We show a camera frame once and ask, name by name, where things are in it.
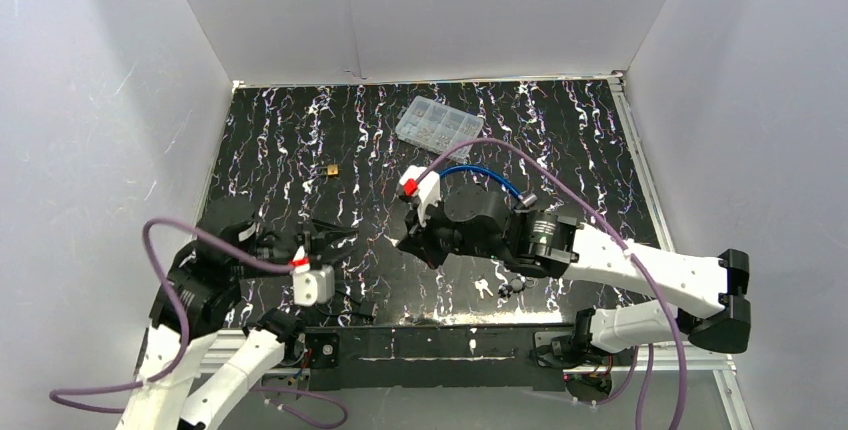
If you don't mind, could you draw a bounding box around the black cable padlock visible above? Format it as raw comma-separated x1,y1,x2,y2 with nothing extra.
317,290,378,322

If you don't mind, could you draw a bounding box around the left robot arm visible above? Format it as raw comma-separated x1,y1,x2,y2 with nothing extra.
118,197,357,429

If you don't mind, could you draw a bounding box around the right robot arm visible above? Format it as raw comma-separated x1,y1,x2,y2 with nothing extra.
397,180,752,361

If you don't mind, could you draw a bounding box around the clear plastic parts box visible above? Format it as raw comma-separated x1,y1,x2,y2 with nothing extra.
395,96,484,154

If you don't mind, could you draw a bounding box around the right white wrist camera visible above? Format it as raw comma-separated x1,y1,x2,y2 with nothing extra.
398,165,441,227

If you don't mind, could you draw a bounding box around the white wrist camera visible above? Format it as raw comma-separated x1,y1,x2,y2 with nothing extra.
398,165,441,227
292,265,335,307

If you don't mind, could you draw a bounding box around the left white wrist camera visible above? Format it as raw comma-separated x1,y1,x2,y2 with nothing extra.
292,265,335,307

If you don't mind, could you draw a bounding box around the black key ring bundle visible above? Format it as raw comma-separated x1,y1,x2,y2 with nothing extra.
498,274,539,300

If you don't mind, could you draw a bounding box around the blue cable lock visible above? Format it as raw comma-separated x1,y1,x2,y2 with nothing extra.
439,164,538,209

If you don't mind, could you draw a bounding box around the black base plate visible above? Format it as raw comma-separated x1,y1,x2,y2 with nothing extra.
264,323,574,391

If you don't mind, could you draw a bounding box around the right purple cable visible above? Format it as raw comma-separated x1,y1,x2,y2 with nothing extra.
417,138,690,430

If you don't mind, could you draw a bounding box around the purple cable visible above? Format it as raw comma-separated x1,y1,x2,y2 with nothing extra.
417,138,690,430
48,217,348,430

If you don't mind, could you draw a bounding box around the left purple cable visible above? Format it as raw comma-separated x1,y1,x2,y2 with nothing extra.
48,217,348,430

